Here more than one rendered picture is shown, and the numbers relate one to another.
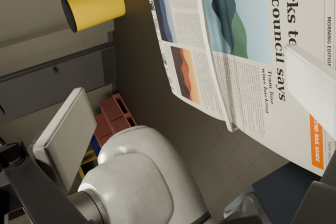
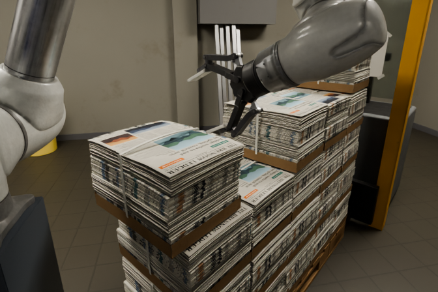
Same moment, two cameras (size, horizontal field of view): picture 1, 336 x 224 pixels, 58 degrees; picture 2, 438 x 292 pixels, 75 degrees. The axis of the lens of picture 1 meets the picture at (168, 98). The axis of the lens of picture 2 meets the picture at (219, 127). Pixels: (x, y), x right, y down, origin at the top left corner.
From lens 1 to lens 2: 0.67 m
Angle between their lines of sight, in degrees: 70
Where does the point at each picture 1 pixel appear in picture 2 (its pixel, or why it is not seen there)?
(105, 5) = not seen: outside the picture
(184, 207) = (36, 139)
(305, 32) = (197, 150)
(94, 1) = not seen: outside the picture
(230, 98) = (137, 150)
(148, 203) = (51, 111)
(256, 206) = (30, 201)
